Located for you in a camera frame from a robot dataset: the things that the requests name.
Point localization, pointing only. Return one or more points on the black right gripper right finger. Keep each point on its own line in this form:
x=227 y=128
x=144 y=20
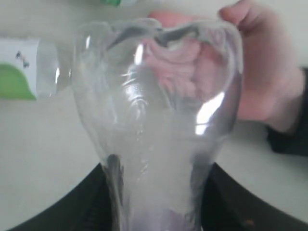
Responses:
x=228 y=206

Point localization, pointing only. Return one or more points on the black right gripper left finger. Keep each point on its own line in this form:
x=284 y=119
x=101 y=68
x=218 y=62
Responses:
x=90 y=206

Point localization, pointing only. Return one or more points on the clear tea bottle green apple label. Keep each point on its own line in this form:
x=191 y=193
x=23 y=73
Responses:
x=32 y=68

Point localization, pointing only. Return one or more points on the person's open hand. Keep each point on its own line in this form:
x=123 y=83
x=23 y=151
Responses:
x=270 y=64

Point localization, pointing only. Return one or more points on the clear cola bottle red label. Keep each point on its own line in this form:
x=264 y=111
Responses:
x=157 y=104

